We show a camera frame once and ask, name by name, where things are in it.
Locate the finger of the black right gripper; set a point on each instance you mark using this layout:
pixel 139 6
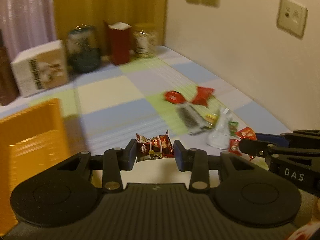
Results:
pixel 299 138
pixel 253 148

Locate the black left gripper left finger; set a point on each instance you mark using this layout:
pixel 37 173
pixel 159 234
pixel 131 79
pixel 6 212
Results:
pixel 112 162

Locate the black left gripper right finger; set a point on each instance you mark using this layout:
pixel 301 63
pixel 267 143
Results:
pixel 198 162

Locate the clear white snack wrapper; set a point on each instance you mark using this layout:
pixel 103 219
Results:
pixel 220 136

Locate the grey black snack packet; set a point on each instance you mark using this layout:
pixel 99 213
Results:
pixel 193 121

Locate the dark red patterned candy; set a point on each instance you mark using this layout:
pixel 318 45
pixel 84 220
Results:
pixel 157 147

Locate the person's right hand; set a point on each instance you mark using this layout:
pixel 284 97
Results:
pixel 311 230

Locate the yellow green small candy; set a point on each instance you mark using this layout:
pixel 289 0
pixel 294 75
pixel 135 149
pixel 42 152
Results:
pixel 211 118

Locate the checkered tablecloth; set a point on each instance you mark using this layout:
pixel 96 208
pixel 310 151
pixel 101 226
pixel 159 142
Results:
pixel 105 109

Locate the orange plastic tray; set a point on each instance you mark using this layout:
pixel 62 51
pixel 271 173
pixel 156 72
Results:
pixel 32 141

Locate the dark green glass jar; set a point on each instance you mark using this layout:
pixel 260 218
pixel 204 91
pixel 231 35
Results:
pixel 83 50

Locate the white product box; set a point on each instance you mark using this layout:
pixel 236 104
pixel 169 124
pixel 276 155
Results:
pixel 40 68

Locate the clear jar yellow lid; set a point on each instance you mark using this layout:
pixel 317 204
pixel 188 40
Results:
pixel 145 40

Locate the brown metal thermos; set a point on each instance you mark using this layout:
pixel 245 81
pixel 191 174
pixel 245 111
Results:
pixel 9 89

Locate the dark red paper box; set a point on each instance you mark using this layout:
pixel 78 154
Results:
pixel 118 42

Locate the pale purple curtain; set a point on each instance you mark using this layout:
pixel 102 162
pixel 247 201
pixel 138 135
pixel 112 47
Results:
pixel 26 24

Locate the single wall socket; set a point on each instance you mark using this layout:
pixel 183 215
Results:
pixel 292 18

